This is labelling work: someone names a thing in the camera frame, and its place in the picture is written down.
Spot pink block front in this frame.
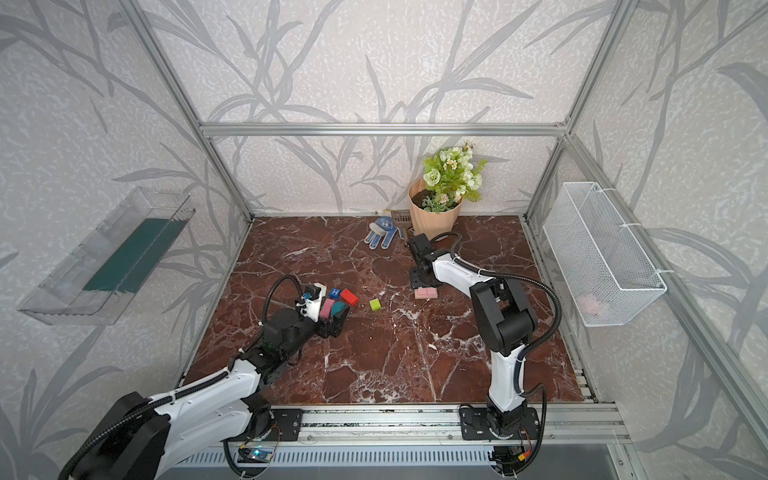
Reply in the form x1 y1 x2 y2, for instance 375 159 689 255
414 287 438 299

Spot pink block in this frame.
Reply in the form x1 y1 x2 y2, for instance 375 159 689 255
414 287 438 299
319 298 335 319

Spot red block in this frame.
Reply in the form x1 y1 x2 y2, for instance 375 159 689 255
341 289 359 306

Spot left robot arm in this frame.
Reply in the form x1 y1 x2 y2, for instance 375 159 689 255
59 305 349 479

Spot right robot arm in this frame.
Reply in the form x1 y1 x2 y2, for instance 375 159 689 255
408 231 562 439

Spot pink block upright left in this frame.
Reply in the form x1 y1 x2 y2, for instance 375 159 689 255
319 298 335 319

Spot teal block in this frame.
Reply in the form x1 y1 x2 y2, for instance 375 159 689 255
331 301 348 316

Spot beige flower pot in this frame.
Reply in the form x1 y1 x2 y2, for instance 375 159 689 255
408 180 462 239

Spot small brown rake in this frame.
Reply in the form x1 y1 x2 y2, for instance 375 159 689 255
390 209 412 231

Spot blue white garden glove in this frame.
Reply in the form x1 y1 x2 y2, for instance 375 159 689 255
364 216 403 250

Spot green white artificial flowers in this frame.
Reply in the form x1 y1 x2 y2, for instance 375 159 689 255
415 141 487 213

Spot left controller board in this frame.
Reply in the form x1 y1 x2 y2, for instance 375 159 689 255
237 445 276 464

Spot green mat in tray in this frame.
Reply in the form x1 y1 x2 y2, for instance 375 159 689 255
84 218 188 294

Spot pink item in basket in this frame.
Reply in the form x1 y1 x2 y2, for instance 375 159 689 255
576 294 608 318

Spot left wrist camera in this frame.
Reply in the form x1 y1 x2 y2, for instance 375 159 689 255
297 283 327 322

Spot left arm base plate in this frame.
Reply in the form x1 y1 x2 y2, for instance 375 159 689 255
257 408 304 442

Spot aluminium front rail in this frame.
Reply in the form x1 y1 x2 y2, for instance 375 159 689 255
124 403 632 448

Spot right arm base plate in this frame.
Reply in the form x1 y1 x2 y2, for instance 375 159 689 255
458 401 541 440

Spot white wire mesh basket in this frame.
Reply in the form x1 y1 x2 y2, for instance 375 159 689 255
543 182 667 327

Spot clear plastic wall tray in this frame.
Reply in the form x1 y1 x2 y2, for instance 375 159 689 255
18 187 195 326

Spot right connector wires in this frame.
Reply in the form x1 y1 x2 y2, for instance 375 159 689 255
488 445 535 475

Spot aluminium frame crossbar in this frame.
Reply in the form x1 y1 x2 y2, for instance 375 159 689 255
200 123 566 137

